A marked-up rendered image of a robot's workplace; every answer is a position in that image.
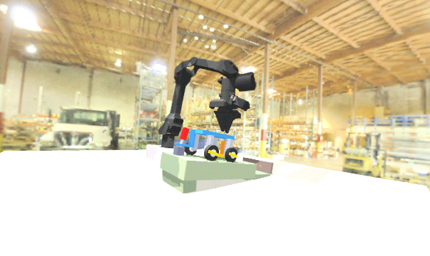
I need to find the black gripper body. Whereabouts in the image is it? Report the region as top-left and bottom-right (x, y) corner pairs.
(209, 90), (241, 119)

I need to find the blue trolley with black wheels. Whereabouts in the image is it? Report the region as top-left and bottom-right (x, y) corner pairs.
(176, 129), (238, 162)

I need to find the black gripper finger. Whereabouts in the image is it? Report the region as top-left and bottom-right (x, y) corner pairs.
(225, 116), (237, 133)
(214, 110), (231, 132)

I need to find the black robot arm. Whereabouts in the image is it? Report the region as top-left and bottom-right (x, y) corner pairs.
(158, 57), (256, 149)

